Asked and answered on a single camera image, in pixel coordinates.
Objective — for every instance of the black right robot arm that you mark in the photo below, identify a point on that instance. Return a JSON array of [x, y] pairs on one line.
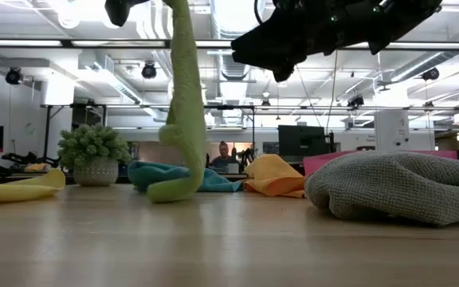
[[405, 16]]

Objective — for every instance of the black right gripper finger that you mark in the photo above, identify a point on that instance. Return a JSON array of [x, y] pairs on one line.
[[269, 44]]

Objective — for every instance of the grey microfiber towel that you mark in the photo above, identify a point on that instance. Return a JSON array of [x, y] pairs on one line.
[[405, 187]]

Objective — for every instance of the person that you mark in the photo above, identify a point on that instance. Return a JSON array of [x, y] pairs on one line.
[[223, 157]]

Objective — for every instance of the orange microfiber towel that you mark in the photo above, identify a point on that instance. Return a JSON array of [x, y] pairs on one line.
[[273, 175]]

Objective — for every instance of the yellow microfiber towel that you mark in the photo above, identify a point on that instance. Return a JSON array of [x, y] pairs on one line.
[[10, 191]]

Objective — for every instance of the blue microfiber towel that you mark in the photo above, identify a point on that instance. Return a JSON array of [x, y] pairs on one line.
[[150, 173]]

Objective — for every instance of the black background robot arm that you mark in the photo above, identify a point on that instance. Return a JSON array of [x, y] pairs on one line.
[[22, 159]]

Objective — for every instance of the green plant in patterned pot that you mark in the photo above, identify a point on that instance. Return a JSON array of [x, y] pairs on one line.
[[94, 155]]

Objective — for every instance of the black metal rack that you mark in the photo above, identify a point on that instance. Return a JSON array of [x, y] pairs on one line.
[[47, 131]]

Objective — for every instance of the green microfiber towel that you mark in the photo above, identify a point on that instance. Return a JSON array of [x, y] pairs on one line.
[[185, 119]]

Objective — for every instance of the pink plastic tray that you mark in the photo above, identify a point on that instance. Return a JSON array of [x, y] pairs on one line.
[[321, 161]]

